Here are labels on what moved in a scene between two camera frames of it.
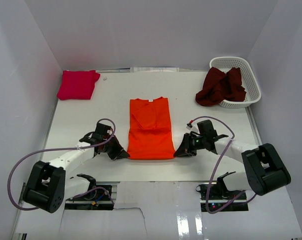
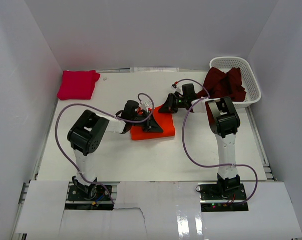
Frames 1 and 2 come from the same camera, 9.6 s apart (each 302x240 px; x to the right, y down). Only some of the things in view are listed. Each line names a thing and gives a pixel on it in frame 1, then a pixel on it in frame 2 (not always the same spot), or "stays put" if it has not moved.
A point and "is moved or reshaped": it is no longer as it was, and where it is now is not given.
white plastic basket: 253,91 stays put
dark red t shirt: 218,86 stays put
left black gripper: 118,152 → 153,126
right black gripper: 185,149 → 169,106
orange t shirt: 150,134 is moved or reshaped
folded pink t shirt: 77,84 stays put
